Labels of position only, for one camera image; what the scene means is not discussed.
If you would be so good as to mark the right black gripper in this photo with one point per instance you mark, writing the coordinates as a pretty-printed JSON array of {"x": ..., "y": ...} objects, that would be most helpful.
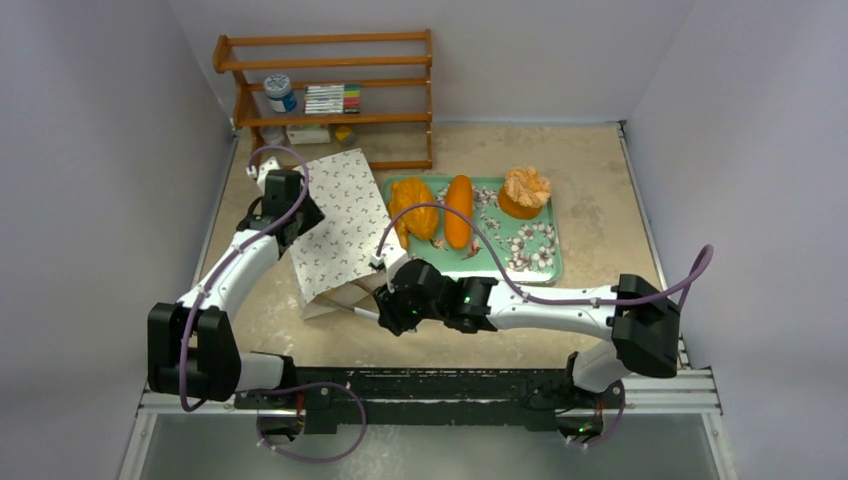
[{"x": 390, "y": 310}]

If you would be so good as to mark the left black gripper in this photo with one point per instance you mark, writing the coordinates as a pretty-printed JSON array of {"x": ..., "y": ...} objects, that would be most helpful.
[{"x": 312, "y": 217}]

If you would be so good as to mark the metal tongs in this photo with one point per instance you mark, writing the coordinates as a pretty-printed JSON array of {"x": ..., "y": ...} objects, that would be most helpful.
[{"x": 355, "y": 310}]

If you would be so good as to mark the orange braided fake bread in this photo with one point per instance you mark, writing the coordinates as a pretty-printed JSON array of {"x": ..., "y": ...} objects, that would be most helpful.
[{"x": 402, "y": 233}]

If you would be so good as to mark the white patterned paper bag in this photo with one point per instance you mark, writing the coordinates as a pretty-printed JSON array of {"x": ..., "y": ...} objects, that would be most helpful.
[{"x": 331, "y": 261}]

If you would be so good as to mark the long orange fake baguette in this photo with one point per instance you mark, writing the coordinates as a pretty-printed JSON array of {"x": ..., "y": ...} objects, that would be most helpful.
[{"x": 459, "y": 198}]

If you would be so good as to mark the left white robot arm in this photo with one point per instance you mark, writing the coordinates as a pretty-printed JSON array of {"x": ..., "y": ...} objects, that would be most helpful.
[{"x": 191, "y": 349}]

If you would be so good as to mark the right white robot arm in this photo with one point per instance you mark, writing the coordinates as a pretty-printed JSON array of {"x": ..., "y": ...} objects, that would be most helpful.
[{"x": 636, "y": 327}]

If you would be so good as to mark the small clear jar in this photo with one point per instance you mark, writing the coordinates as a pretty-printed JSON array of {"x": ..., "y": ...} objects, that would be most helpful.
[{"x": 273, "y": 135}]

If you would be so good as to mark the white small box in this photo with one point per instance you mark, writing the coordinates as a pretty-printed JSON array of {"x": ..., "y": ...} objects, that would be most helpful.
[{"x": 308, "y": 134}]

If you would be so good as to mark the yellow grey sharpener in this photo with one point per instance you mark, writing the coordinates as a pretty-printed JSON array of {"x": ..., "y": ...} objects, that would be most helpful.
[{"x": 345, "y": 135}]

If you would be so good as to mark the blue lidded jar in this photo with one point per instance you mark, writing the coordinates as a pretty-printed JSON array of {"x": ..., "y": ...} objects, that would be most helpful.
[{"x": 280, "y": 94}]

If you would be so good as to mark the green floral tray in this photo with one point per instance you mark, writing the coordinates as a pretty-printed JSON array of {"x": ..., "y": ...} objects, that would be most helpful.
[{"x": 528, "y": 249}]

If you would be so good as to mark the pack of coloured markers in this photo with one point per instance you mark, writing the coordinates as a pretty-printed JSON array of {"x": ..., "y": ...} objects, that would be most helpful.
[{"x": 332, "y": 99}]

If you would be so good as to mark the wooden shelf rack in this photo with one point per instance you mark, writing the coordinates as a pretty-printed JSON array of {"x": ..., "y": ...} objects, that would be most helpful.
[{"x": 252, "y": 110}]

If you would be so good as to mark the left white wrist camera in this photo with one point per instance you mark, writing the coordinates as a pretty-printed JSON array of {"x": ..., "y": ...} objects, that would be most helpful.
[{"x": 260, "y": 173}]

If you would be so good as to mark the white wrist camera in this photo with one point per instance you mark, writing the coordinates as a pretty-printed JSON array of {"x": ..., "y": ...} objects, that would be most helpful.
[
  {"x": 389, "y": 259},
  {"x": 260, "y": 173}
]

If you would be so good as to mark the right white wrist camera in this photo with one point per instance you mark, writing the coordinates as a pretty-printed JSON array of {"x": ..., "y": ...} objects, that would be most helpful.
[{"x": 389, "y": 259}]

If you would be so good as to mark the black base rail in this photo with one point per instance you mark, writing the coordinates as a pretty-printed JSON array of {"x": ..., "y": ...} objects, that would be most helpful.
[{"x": 538, "y": 400}]

